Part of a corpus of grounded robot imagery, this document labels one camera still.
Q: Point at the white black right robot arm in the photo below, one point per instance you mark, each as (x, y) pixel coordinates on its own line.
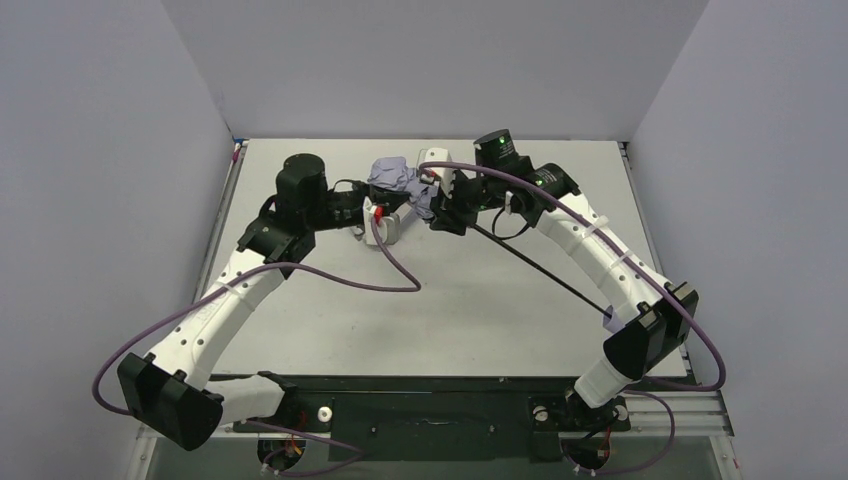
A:
(650, 315)

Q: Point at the lavender umbrella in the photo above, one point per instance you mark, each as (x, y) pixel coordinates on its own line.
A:
(394, 175)

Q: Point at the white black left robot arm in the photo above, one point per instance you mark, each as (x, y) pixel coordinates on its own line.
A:
(218, 311)

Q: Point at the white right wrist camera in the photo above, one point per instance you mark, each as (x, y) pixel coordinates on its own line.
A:
(436, 173)

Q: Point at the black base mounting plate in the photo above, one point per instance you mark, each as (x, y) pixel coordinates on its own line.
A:
(449, 445)

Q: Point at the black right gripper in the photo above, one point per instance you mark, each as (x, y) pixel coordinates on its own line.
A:
(448, 213)

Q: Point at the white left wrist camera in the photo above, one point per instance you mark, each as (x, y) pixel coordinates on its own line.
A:
(381, 222)

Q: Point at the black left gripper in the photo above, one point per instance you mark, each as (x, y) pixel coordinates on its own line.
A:
(378, 198)

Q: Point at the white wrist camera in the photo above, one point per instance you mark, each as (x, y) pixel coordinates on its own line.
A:
(436, 173)
(381, 222)

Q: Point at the aluminium front mounting rail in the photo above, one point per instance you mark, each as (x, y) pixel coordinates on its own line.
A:
(346, 414)

